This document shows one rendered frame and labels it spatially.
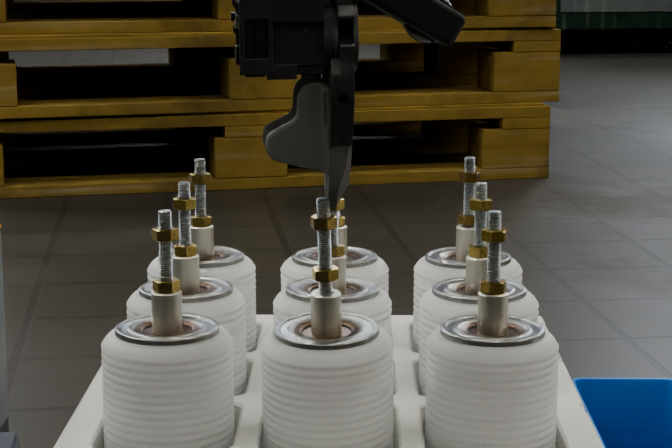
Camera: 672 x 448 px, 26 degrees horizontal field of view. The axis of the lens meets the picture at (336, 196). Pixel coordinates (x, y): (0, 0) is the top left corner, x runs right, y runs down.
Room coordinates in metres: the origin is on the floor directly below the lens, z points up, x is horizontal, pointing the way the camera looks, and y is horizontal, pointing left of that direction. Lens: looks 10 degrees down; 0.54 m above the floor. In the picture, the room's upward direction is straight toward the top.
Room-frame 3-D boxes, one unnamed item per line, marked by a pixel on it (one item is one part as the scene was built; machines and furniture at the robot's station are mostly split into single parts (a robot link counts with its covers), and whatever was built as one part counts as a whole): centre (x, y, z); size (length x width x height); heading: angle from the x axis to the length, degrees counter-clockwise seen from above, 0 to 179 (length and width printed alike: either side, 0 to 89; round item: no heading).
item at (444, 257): (1.26, -0.12, 0.25); 0.08 x 0.08 x 0.01
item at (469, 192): (1.26, -0.12, 0.30); 0.01 x 0.01 x 0.08
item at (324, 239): (1.01, 0.01, 0.31); 0.01 x 0.01 x 0.08
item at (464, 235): (1.26, -0.12, 0.26); 0.02 x 0.02 x 0.03
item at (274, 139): (1.00, 0.02, 0.39); 0.06 x 0.03 x 0.09; 96
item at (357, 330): (1.01, 0.01, 0.25); 0.08 x 0.08 x 0.01
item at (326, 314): (1.01, 0.01, 0.27); 0.02 x 0.02 x 0.03
